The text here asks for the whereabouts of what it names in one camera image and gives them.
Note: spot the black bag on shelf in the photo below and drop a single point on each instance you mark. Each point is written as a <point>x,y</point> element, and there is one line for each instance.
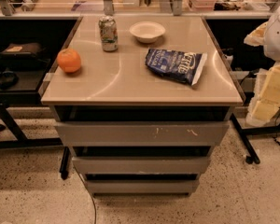
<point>21,55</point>

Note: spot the grey bottom drawer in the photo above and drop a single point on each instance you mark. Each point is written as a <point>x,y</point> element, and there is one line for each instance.
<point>124,187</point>

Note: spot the blue chip bag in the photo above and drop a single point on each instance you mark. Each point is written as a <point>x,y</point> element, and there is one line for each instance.
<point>180,66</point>

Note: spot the grey middle drawer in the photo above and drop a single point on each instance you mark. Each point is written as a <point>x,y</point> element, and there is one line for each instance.
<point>141,166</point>

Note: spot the black headphones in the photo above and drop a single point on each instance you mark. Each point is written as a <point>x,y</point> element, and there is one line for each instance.
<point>8,79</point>

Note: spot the black table leg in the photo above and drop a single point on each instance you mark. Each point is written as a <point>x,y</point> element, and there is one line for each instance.
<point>252,156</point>

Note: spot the white bowl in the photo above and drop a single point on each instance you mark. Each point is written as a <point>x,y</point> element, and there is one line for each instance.
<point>147,31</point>

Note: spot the orange fruit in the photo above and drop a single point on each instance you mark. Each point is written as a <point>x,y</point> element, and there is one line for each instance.
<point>69,60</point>

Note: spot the green white soda can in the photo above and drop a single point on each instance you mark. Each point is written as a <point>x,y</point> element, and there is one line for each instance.
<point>108,33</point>

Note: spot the grey top drawer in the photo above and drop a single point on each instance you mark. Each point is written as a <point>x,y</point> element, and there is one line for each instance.
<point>141,134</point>

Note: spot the grey drawer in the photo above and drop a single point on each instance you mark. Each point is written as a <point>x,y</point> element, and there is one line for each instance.
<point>141,134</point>
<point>141,166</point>
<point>124,187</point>

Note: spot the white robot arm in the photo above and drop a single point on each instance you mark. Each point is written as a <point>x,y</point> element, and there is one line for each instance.
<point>266,100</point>

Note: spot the grey drawer cabinet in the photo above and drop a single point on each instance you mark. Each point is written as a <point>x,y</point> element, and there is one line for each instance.
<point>118,86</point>

